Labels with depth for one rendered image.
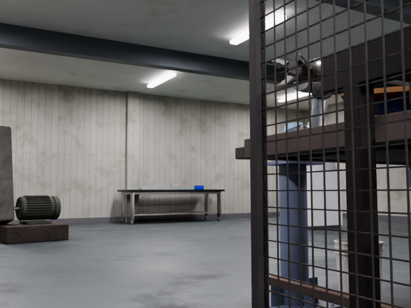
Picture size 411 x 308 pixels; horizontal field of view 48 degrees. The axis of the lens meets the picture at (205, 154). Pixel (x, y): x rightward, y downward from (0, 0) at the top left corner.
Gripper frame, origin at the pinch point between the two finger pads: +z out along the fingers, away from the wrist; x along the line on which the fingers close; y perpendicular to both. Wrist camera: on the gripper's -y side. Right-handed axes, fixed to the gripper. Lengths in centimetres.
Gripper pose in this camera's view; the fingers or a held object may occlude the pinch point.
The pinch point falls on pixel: (270, 74)
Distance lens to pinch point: 213.4
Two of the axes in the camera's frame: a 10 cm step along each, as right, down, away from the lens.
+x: -1.8, -8.8, 4.3
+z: -9.8, 2.2, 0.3
